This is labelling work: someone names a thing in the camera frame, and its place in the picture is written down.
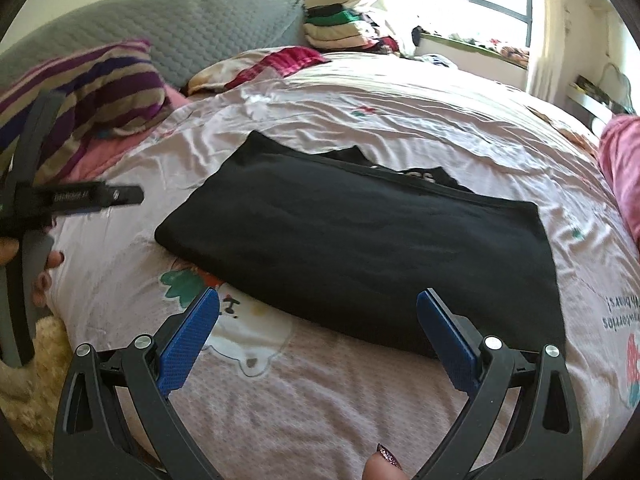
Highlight black garment orange cuffs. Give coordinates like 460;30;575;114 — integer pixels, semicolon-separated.
154;131;566;356

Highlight stack of folded clothes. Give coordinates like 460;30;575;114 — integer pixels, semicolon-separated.
303;3;399;54

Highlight left hand painted nails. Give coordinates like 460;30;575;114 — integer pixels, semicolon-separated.
0;238;65;308

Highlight right hand painted nail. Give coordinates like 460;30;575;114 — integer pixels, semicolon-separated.
361;443;409;480

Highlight pink quilt under pillow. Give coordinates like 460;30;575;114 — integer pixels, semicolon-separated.
62;86;190;183

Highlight purple beige striped pillow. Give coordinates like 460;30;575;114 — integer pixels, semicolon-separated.
1;39;170;184

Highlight pink floral bed sheet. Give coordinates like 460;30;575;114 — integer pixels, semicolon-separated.
50;54;639;479

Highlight grey quilted headboard cushion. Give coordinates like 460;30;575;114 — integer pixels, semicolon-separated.
1;0;306;89

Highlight cream and magenta pillow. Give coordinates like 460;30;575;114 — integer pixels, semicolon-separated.
186;46;330;96

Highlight pink blanket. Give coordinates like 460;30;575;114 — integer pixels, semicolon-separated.
598;115;640;245

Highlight white side desk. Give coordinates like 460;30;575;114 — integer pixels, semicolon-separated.
566;62;636;138

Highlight cream curtain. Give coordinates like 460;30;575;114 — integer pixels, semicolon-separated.
526;0;567;102

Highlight window sill with clutter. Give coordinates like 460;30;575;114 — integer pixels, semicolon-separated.
411;26;528;90

